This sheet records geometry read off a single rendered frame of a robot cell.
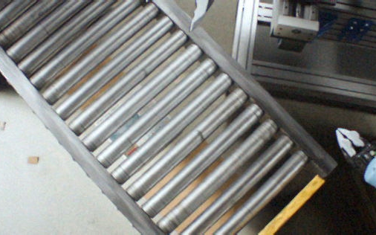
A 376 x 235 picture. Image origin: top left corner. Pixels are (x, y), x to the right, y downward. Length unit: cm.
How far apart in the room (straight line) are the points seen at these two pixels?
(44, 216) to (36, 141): 35
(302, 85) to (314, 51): 18
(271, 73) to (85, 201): 99
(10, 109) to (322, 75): 144
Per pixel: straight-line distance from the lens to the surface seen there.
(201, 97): 145
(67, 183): 226
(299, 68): 215
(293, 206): 140
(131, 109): 145
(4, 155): 237
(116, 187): 141
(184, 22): 154
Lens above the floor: 219
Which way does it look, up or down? 75 degrees down
